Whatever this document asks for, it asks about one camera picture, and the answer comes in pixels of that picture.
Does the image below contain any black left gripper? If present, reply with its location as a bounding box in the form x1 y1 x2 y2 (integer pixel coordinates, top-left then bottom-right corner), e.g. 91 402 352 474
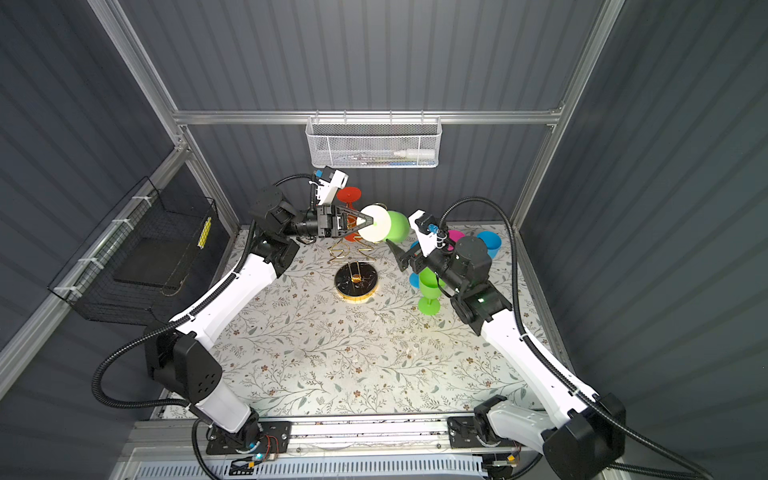
280 208 371 244

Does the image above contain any blue wine glass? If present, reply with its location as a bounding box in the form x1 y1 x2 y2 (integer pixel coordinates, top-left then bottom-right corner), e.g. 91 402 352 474
477 231 502 259
409 241 420 289

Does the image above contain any red wine glass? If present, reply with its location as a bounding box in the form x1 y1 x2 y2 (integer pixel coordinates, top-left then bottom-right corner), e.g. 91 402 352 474
336 187 362 227

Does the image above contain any green wine glass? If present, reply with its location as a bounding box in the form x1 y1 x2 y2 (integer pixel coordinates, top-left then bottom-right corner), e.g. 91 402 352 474
358 205 410 243
417 268 444 316

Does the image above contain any pink wine glass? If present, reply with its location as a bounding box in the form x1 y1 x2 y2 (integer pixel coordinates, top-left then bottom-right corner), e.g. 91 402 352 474
448 230 465 242

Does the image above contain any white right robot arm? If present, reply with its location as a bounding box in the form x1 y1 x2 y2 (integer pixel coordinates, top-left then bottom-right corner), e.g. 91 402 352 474
388 236 626 479

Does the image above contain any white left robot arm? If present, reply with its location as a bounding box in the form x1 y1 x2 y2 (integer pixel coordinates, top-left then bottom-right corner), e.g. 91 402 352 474
145 186 375 438

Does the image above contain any gold wine glass rack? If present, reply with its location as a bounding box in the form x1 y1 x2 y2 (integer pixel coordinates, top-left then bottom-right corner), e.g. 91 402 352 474
328 233 380 303

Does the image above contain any white bottle in basket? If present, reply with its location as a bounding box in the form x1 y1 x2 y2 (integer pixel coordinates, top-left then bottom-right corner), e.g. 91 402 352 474
393 149 437 161

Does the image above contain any yellow marker in basket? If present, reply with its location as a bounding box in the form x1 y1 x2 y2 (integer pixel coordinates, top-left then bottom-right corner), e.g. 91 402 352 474
197 217 212 249

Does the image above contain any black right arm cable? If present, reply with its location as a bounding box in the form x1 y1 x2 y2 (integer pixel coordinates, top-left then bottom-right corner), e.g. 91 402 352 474
437 196 715 480

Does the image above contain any white wire mesh basket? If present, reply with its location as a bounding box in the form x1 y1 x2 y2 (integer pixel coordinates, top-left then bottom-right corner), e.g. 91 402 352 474
305 118 443 170

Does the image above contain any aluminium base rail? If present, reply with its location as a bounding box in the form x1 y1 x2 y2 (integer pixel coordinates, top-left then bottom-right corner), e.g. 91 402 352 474
111 412 550 479

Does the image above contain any black wire basket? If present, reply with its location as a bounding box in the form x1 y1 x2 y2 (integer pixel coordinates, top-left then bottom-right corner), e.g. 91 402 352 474
48 170 230 326

